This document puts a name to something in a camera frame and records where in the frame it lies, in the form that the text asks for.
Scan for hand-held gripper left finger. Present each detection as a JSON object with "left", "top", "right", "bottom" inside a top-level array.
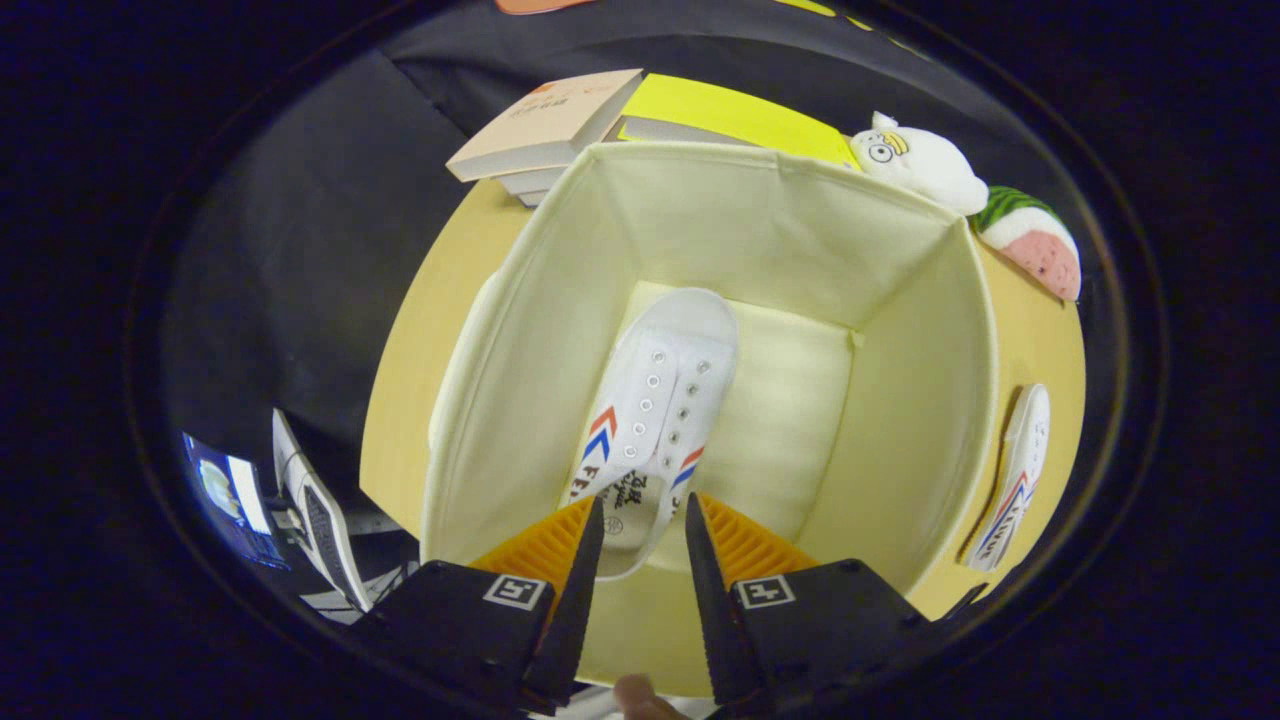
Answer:
[{"left": 350, "top": 497, "right": 606, "bottom": 716}]

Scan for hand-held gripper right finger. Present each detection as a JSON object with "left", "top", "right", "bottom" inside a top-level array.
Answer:
[{"left": 684, "top": 492, "right": 941, "bottom": 720}]

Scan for white canvas shoe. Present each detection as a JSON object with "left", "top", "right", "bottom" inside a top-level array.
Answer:
[
  {"left": 557, "top": 287, "right": 741, "bottom": 583},
  {"left": 962, "top": 383, "right": 1052, "bottom": 573}
]

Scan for cream fabric storage box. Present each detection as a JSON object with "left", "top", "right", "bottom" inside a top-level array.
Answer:
[{"left": 420, "top": 140, "right": 1001, "bottom": 698}]

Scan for black table clamp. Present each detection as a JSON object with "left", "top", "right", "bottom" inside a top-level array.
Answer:
[{"left": 940, "top": 583, "right": 989, "bottom": 623}]

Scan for white and black device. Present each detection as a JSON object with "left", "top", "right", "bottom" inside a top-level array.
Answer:
[{"left": 270, "top": 408, "right": 376, "bottom": 613}]

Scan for grey book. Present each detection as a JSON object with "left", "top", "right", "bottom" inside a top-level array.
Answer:
[{"left": 497, "top": 165, "right": 571, "bottom": 209}]

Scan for watermelon slice plush toy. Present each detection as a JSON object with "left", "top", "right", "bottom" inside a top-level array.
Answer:
[{"left": 968, "top": 186, "right": 1083, "bottom": 303}]

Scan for white plush toy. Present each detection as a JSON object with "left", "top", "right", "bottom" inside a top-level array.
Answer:
[{"left": 848, "top": 111, "right": 991, "bottom": 217}]

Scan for yellow book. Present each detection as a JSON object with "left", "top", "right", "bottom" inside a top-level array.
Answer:
[{"left": 615, "top": 73, "right": 861, "bottom": 169}]

